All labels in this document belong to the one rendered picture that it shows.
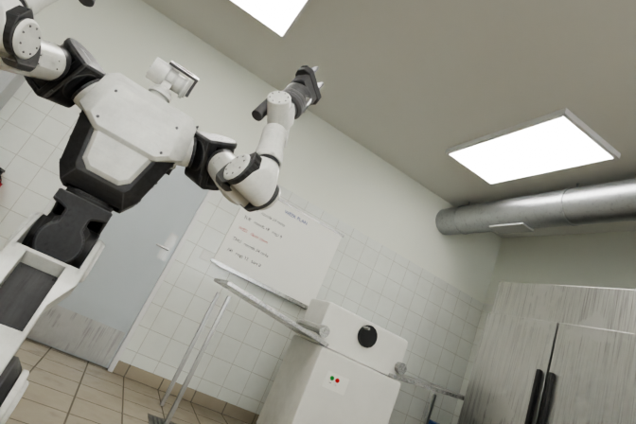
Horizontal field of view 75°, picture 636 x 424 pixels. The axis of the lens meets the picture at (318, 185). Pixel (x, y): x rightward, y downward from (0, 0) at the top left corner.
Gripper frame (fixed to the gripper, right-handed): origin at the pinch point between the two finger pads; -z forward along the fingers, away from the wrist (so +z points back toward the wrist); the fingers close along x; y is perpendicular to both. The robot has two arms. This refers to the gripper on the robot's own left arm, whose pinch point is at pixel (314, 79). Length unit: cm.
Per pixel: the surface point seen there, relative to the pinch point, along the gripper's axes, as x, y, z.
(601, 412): -261, -97, -56
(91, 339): -186, 254, 39
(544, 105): -120, -55, -200
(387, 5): -24, 38, -173
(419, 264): -320, 69, -205
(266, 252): -213, 177, -100
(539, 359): -277, -60, -93
